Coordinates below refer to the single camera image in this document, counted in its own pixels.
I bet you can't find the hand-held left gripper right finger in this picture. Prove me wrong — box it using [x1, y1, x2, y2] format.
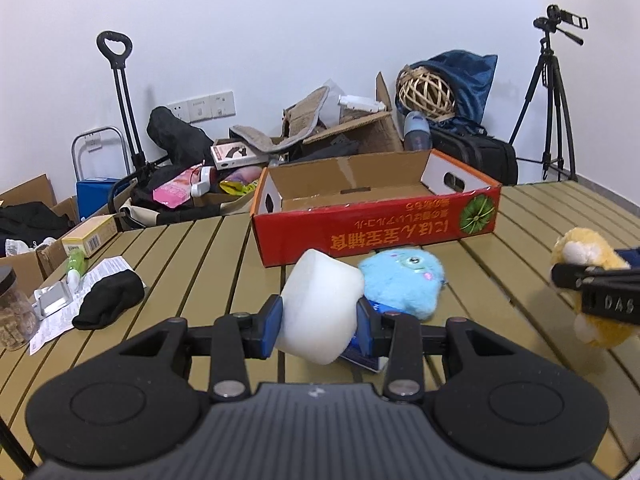
[356, 299, 522, 402]

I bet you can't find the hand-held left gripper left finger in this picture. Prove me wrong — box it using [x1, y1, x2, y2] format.
[119, 295, 284, 402]

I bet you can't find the yellow hamster plush toy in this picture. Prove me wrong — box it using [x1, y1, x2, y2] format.
[550, 226, 640, 350]

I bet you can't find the blue and white packet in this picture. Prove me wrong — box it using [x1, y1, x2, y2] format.
[342, 297, 396, 373]

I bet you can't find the white foam block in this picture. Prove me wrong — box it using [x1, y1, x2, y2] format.
[275, 248, 364, 365]

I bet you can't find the light blue plush toy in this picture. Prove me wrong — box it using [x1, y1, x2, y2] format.
[359, 250, 447, 322]

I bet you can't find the black sock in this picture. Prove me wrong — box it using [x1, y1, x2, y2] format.
[72, 270, 147, 331]

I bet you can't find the red cardboard box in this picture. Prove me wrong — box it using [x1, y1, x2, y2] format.
[250, 149, 502, 268]

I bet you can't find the yellow snack packet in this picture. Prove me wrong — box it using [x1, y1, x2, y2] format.
[220, 167, 261, 196]

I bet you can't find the black luggage case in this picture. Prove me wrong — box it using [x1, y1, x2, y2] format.
[430, 125, 518, 186]

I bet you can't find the small white bottle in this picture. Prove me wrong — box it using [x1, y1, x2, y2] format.
[191, 166, 218, 197]

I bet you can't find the pink packet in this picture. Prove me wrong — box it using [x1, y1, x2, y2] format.
[152, 167, 201, 208]

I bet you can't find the white box with brown print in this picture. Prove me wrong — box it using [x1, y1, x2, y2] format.
[210, 141, 263, 170]

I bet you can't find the grey-edged felt insole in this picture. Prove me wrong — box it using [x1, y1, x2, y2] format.
[230, 125, 296, 156]
[282, 85, 331, 141]

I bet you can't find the open brown cardboard box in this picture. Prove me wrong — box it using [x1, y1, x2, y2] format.
[282, 72, 406, 161]

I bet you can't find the yellow carton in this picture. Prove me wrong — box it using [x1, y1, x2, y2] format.
[61, 215, 118, 258]

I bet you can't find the green and white tube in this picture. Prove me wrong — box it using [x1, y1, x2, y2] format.
[66, 249, 87, 291]

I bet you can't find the light blue bottle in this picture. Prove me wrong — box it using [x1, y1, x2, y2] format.
[402, 111, 432, 152]

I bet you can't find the black fabric bag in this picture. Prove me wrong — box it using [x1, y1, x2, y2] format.
[147, 106, 216, 166]

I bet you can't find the blue plastic box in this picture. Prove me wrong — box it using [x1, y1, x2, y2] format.
[76, 177, 123, 221]

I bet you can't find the white paper leaflet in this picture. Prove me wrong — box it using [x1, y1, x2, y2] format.
[29, 255, 148, 356]

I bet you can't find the silver blister pack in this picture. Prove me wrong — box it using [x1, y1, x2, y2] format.
[34, 281, 75, 317]

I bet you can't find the dark blue velvet bag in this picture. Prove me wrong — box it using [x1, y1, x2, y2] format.
[395, 50, 498, 133]

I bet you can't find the white plastic device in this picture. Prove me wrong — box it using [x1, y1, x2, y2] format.
[338, 94, 388, 113]

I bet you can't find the wicker ball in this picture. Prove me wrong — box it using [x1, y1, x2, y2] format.
[396, 66, 455, 122]

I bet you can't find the clear jar with black lid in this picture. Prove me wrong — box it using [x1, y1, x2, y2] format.
[0, 265, 40, 352]

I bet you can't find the black clothing pile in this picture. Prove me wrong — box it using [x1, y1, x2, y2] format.
[0, 201, 76, 258]

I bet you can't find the black hand trolley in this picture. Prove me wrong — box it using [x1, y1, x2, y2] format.
[96, 31, 151, 176]

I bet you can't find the large open cardboard box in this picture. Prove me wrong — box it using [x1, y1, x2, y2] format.
[0, 174, 81, 286]

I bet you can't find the black camera tripod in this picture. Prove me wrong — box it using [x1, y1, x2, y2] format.
[509, 35, 578, 183]

